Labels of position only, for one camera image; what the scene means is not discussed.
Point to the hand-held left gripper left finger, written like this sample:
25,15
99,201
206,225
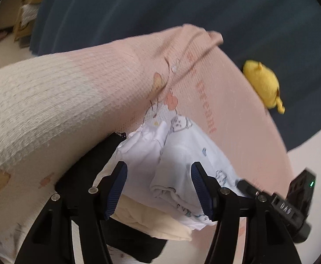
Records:
116,195

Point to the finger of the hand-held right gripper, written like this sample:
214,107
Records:
250,189

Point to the black garment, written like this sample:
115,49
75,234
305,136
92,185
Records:
77,176

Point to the cream garment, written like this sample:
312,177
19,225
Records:
149,222

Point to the plain white garment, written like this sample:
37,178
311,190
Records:
141,151

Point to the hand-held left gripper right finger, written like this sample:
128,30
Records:
201,192

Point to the pink and cream printed blanket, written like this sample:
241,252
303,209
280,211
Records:
53,101

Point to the yellow plush toy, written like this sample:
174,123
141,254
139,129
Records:
262,82

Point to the white printed pajama pants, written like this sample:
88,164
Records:
182,156

